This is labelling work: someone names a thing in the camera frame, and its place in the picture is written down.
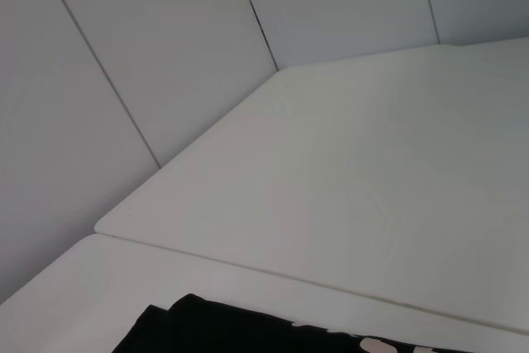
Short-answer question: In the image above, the black shirt with FREE print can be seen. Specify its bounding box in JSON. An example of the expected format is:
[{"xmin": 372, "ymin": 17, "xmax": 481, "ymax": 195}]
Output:
[{"xmin": 111, "ymin": 293, "xmax": 458, "ymax": 353}]

